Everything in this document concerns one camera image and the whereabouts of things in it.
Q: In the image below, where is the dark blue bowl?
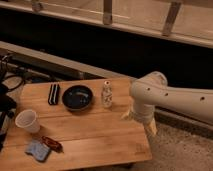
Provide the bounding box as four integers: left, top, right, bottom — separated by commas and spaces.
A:
62, 85, 93, 111

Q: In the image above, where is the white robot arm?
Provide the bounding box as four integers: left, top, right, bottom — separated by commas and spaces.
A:
122, 71, 213, 135

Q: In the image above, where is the red brown small tool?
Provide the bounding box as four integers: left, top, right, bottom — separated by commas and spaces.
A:
42, 136, 63, 152

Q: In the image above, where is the white plastic cup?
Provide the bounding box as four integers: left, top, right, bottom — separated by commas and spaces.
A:
15, 109, 40, 133

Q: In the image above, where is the wooden board table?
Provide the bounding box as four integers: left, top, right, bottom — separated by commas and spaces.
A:
0, 78, 152, 171

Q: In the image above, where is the black cables and equipment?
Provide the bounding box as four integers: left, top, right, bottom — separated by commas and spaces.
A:
0, 53, 27, 151

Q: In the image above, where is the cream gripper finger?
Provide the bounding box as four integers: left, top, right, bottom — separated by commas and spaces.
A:
148, 119, 157, 136
121, 110, 132, 120

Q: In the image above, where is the metal window rail frame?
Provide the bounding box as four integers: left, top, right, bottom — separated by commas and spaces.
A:
0, 0, 213, 49

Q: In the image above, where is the small clear bottle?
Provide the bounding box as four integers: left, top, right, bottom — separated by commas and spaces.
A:
101, 81, 112, 108

